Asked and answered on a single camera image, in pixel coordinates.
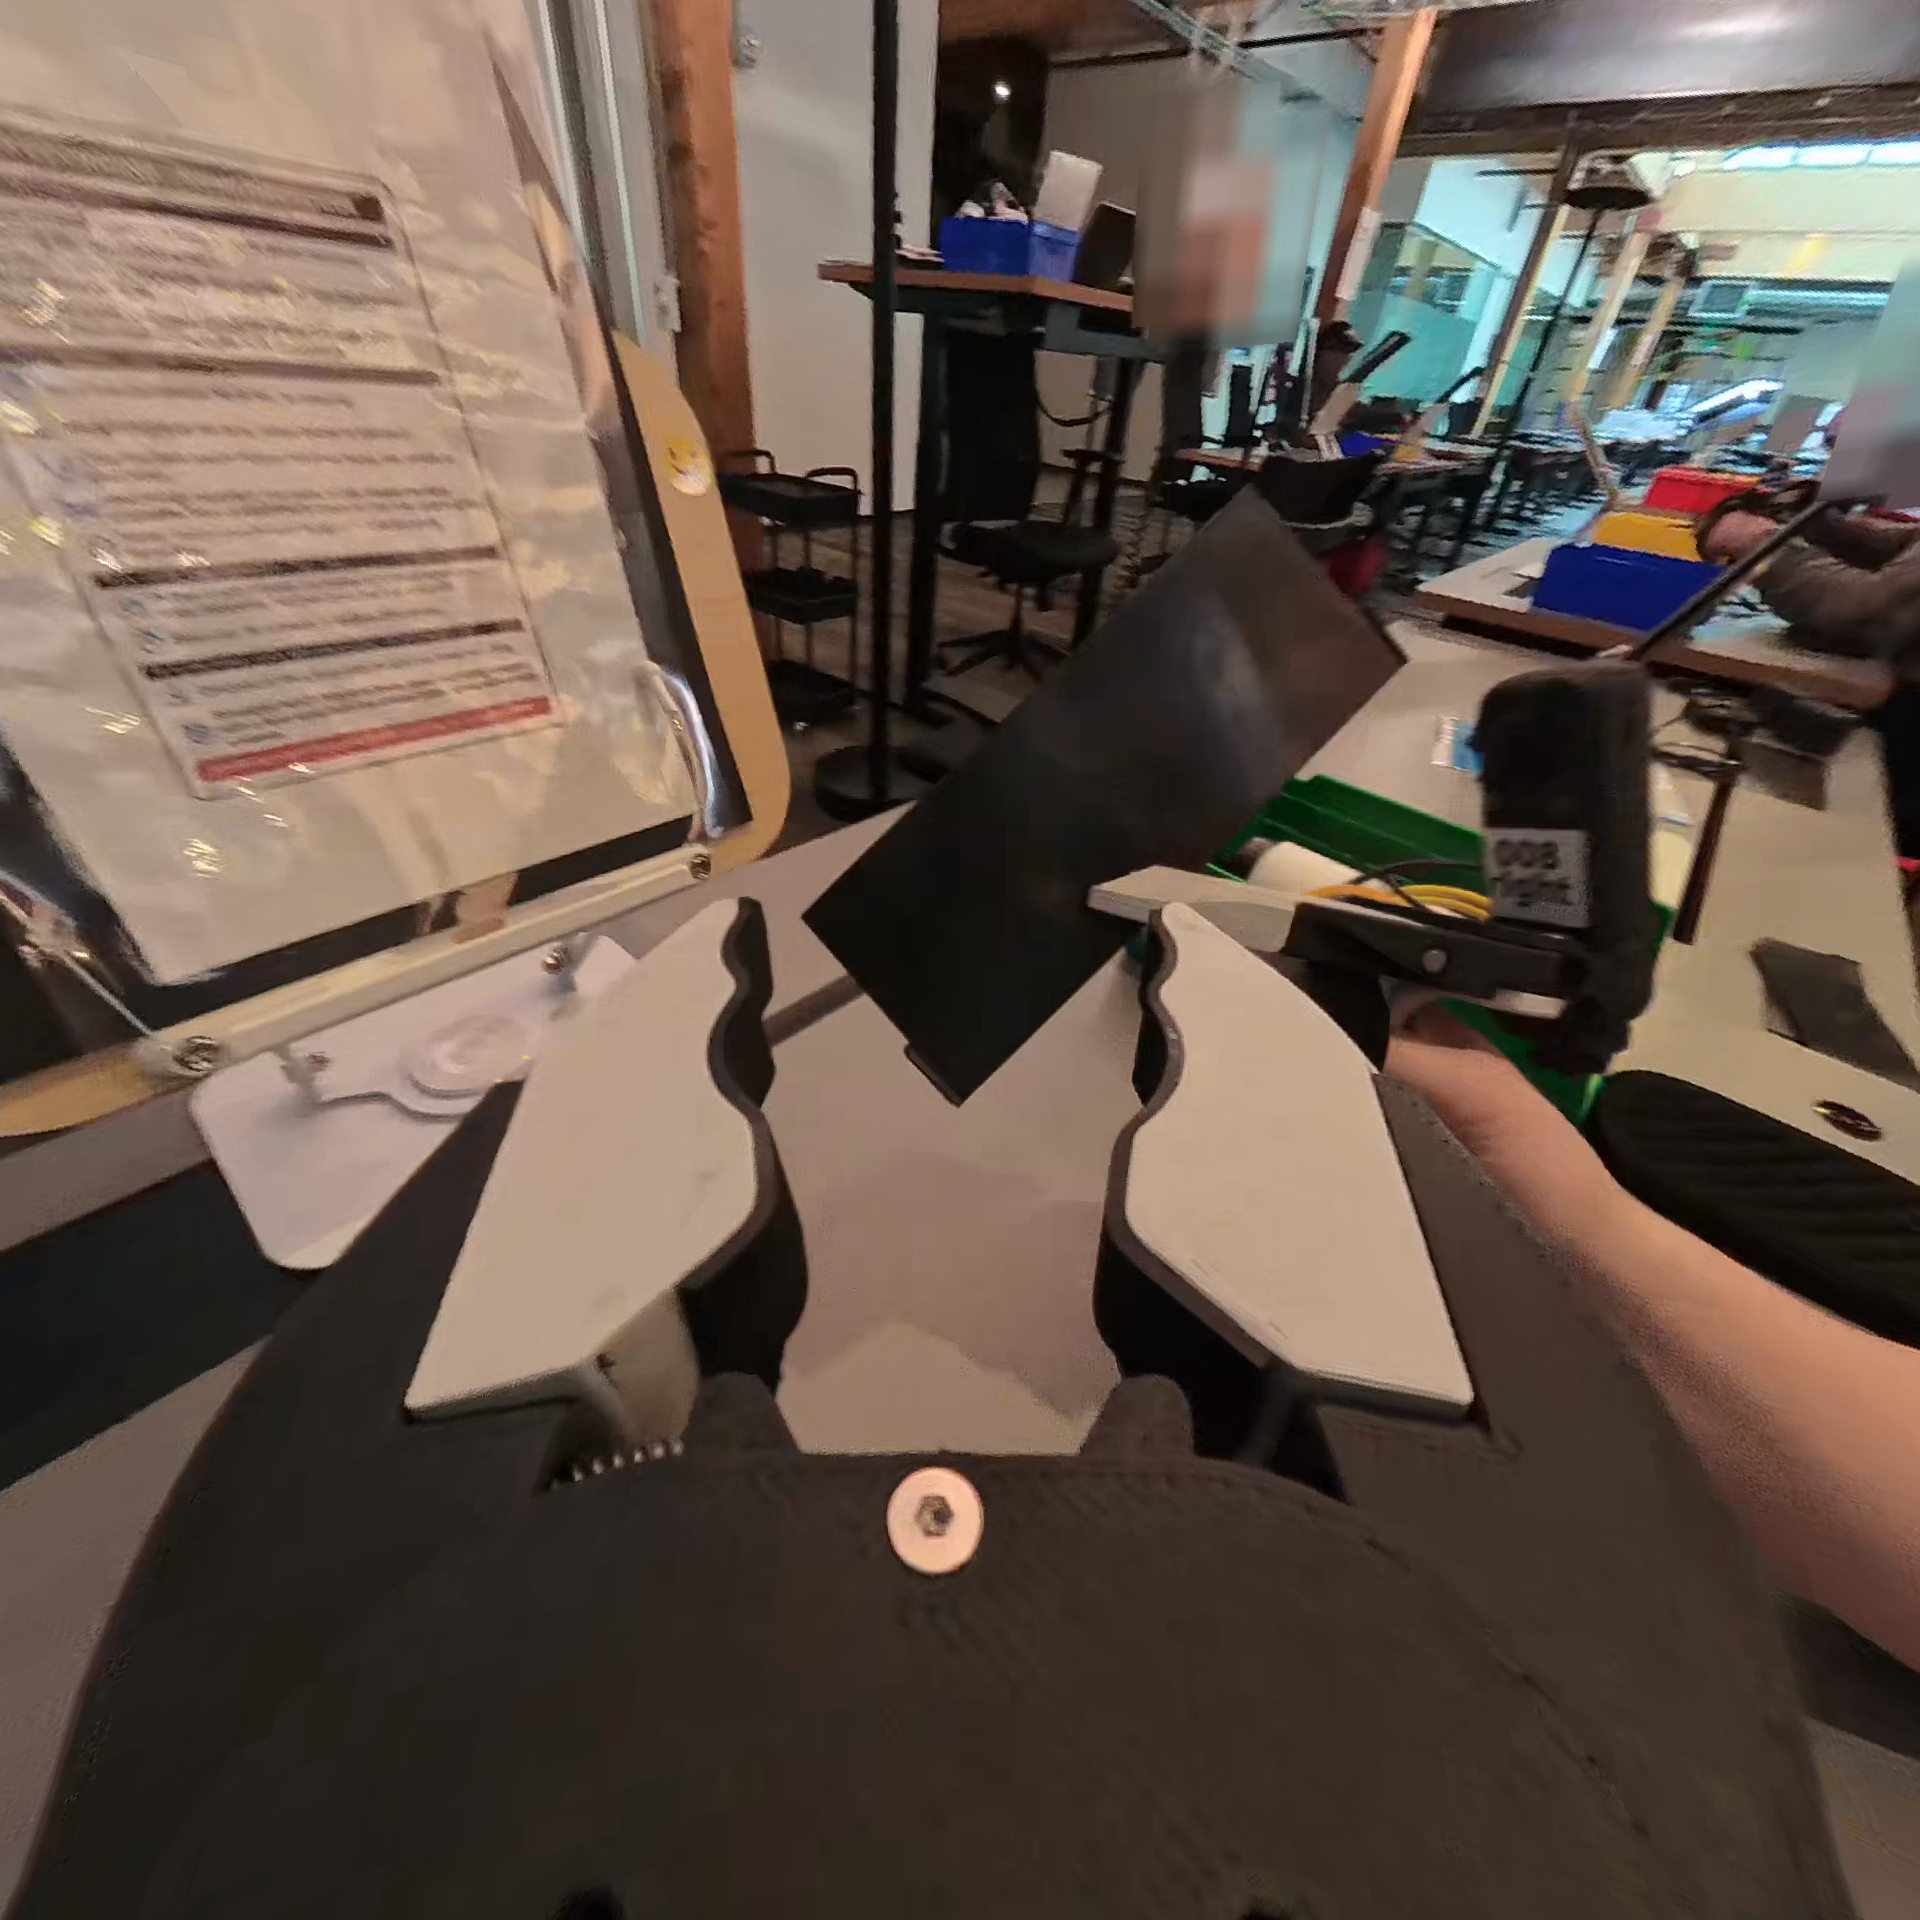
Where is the black office chair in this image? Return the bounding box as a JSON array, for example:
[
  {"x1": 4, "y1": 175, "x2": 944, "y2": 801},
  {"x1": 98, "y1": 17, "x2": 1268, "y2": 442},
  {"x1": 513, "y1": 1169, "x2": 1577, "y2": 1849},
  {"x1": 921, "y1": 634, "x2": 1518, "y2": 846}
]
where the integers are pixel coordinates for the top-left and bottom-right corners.
[{"x1": 938, "y1": 449, "x2": 1157, "y2": 685}]

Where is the high wooden-top table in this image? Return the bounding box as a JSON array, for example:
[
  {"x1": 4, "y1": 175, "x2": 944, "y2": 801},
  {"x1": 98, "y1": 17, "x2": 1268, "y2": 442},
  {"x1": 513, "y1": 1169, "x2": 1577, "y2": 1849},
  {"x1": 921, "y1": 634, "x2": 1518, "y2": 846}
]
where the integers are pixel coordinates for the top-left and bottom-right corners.
[{"x1": 816, "y1": 257, "x2": 1179, "y2": 722}]

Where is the black wrist rest pad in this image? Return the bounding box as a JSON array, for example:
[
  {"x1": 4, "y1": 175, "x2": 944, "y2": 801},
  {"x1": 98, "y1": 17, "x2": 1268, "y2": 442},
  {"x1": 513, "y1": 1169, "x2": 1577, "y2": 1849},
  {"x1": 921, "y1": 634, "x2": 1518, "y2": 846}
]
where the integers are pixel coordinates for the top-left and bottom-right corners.
[{"x1": 1591, "y1": 1068, "x2": 1920, "y2": 1340}]

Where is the wooden post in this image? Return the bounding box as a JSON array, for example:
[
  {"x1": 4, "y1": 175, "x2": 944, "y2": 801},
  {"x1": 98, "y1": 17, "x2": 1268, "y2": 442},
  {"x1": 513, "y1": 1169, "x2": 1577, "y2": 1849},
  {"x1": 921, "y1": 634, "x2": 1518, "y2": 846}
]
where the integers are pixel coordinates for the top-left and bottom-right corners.
[{"x1": 646, "y1": 0, "x2": 759, "y2": 513}]

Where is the black utility cart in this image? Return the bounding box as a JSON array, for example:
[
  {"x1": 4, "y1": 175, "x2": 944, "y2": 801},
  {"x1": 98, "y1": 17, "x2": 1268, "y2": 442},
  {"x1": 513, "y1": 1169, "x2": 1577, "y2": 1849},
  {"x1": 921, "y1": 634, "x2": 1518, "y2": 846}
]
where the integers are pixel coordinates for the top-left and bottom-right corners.
[{"x1": 717, "y1": 446, "x2": 869, "y2": 735}]

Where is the person's right forearm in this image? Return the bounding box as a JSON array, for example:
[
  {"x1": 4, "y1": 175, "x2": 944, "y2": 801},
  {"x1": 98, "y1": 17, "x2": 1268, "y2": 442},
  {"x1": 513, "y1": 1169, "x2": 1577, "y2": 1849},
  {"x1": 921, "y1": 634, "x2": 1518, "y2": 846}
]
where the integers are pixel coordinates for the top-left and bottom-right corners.
[{"x1": 1382, "y1": 1009, "x2": 1920, "y2": 1670}]

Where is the long work table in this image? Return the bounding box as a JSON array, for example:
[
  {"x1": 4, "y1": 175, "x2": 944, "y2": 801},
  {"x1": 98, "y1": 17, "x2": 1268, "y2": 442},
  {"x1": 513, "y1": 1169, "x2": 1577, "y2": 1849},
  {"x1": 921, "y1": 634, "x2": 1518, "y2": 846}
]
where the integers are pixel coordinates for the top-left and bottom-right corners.
[{"x1": 1415, "y1": 532, "x2": 1892, "y2": 708}]

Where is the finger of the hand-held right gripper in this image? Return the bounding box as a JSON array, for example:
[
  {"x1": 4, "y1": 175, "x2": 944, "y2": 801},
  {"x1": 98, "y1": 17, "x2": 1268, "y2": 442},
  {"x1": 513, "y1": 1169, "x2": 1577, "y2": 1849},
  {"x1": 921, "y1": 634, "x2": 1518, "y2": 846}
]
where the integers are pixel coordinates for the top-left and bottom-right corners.
[{"x1": 1086, "y1": 867, "x2": 1311, "y2": 963}]

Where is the blue plastic bin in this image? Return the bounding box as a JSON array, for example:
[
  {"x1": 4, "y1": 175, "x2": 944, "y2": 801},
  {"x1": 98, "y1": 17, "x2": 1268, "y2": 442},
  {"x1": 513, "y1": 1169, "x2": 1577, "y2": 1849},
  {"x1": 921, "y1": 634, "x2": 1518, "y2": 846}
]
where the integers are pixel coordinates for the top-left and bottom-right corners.
[
  {"x1": 1530, "y1": 539, "x2": 1729, "y2": 634},
  {"x1": 938, "y1": 214, "x2": 1086, "y2": 284}
]

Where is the green plastic bin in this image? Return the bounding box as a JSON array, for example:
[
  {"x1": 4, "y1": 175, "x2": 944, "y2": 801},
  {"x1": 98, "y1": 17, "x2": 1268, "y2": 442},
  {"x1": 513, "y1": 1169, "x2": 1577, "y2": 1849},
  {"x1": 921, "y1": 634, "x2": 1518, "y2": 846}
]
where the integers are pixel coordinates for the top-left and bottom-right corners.
[{"x1": 1200, "y1": 770, "x2": 1680, "y2": 1125}]

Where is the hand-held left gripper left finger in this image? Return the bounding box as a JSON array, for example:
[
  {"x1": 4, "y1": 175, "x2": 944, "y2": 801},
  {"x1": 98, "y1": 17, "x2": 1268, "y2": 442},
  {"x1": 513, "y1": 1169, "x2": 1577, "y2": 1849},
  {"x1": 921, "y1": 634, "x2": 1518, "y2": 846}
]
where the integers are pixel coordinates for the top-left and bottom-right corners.
[{"x1": 404, "y1": 896, "x2": 806, "y2": 1449}]

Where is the small dark rectangular panel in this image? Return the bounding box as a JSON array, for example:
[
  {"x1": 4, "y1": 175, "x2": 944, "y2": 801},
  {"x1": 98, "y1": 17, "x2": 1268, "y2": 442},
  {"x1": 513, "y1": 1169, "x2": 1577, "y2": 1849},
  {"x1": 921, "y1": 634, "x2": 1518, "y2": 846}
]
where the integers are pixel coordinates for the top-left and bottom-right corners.
[{"x1": 1752, "y1": 936, "x2": 1920, "y2": 1092}]

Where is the grey desk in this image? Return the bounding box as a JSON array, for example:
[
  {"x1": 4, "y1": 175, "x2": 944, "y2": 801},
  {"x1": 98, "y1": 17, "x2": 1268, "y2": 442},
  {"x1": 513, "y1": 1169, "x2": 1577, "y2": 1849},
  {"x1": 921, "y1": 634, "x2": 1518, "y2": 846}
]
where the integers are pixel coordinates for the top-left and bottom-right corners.
[{"x1": 0, "y1": 622, "x2": 1920, "y2": 1920}]

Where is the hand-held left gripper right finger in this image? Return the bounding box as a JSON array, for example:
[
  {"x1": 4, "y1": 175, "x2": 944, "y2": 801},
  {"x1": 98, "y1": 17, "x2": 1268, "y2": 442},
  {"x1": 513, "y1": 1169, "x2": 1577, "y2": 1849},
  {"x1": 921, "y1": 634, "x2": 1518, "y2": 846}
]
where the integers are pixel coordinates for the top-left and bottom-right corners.
[{"x1": 1104, "y1": 902, "x2": 1480, "y2": 1427}]

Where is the black floor lamp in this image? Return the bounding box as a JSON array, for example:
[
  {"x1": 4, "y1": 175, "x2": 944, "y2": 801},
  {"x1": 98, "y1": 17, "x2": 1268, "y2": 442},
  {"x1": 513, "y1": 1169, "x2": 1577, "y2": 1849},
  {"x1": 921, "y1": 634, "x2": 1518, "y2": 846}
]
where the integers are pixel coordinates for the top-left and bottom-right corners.
[{"x1": 816, "y1": 0, "x2": 967, "y2": 821}]

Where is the black plate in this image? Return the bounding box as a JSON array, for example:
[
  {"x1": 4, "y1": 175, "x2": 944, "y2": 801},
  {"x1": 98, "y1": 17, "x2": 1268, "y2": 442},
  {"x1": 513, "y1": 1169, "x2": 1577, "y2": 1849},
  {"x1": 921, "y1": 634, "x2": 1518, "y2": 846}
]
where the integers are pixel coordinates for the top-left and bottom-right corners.
[{"x1": 802, "y1": 487, "x2": 1410, "y2": 1108}]

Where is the white stand base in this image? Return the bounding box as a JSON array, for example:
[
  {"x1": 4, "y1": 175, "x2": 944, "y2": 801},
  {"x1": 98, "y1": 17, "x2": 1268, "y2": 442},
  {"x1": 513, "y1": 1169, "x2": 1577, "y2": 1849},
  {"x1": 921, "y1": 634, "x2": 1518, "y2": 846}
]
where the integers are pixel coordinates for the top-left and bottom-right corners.
[{"x1": 190, "y1": 932, "x2": 640, "y2": 1276}]

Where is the instruction sheet in clear holder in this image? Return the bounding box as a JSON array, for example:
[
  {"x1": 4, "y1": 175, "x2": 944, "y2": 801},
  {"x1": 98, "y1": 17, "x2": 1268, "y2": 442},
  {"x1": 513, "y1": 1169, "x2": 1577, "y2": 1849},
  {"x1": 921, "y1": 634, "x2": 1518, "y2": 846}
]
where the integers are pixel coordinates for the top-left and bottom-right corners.
[{"x1": 0, "y1": 0, "x2": 750, "y2": 1084}]

